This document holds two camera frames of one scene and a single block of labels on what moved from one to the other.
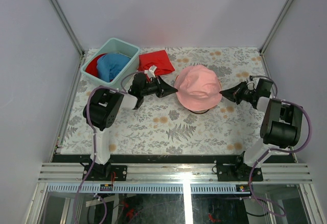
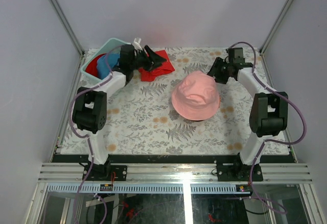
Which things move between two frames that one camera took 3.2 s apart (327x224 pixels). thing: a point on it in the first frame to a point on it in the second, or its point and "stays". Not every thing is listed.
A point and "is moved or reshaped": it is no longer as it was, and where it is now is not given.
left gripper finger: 163,84 to 155,57
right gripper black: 234,94 to 218,63
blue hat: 110,66 stays
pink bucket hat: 198,88 is moved or reshaped
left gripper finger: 167,92 to 154,65
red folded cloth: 160,59 stays
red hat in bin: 91,68 stays
